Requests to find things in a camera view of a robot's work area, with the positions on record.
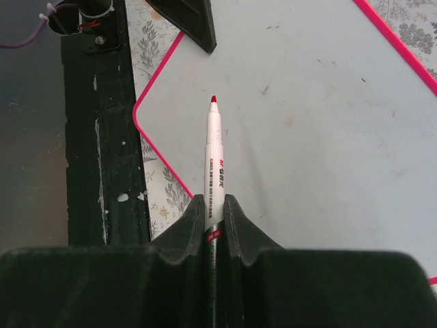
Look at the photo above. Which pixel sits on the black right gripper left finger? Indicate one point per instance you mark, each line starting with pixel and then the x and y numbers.
pixel 153 285

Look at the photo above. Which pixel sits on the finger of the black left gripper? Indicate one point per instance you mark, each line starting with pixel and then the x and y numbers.
pixel 193 17

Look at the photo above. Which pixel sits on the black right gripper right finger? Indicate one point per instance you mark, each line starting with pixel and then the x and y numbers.
pixel 270 286

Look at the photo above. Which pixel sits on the white red whiteboard marker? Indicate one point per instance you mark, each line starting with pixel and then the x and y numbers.
pixel 214 196

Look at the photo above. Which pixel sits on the pink framed whiteboard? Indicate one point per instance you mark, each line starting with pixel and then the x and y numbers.
pixel 329 135

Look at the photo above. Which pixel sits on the floral patterned table mat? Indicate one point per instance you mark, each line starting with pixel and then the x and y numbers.
pixel 152 40

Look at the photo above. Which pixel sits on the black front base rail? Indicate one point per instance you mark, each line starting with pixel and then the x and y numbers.
pixel 106 189

